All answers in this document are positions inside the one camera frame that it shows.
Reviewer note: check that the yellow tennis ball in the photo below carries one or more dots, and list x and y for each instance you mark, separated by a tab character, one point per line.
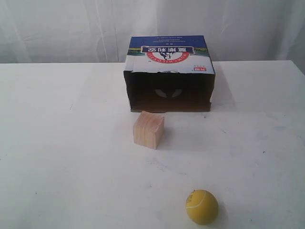
202	207

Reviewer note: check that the printed cardboard box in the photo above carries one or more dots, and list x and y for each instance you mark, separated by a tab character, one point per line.
169	74

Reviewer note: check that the white backdrop curtain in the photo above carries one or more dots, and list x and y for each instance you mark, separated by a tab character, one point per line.
100	30

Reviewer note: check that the light wooden cube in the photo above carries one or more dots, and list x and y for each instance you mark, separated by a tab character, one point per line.
148	129

